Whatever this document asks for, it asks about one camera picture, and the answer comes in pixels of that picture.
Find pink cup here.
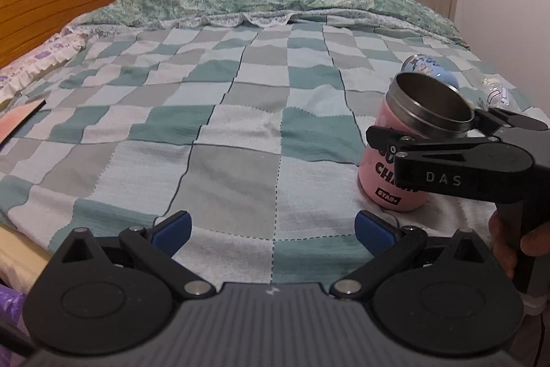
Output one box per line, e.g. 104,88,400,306
358,72,474,212

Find white purple frilled pillow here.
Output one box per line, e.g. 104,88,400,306
0,27,98,110

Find pink book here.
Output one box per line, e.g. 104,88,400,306
0,100,46,145

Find checkered green bed blanket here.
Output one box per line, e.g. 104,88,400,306
0,20,538,287

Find green floral duvet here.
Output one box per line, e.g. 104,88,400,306
72,0,466,46

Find blue cup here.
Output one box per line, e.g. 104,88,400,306
401,54,460,89

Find person's hand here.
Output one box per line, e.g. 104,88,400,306
488,211,550,279

